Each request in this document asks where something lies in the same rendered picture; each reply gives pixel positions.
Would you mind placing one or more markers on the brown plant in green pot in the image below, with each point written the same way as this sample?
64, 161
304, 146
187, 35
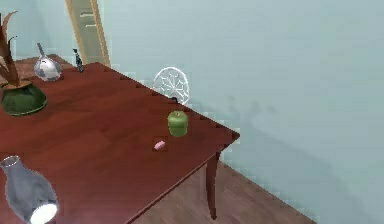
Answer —
20, 96

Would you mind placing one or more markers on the green apple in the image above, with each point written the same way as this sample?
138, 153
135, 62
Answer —
177, 124

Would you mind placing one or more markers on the red-brown wooden table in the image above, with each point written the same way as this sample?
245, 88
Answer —
100, 133

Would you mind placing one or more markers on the small pink eraser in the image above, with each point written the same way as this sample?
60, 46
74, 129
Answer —
159, 145

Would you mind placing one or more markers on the silver glass vase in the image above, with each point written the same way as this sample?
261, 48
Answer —
30, 195

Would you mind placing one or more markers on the tan framed room door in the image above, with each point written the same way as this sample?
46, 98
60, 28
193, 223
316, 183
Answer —
89, 31

